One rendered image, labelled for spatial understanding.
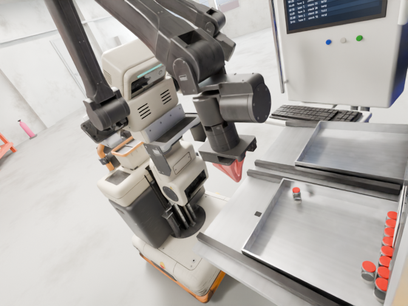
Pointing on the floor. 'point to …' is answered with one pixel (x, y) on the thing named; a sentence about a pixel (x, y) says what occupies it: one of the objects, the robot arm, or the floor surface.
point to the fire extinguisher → (27, 130)
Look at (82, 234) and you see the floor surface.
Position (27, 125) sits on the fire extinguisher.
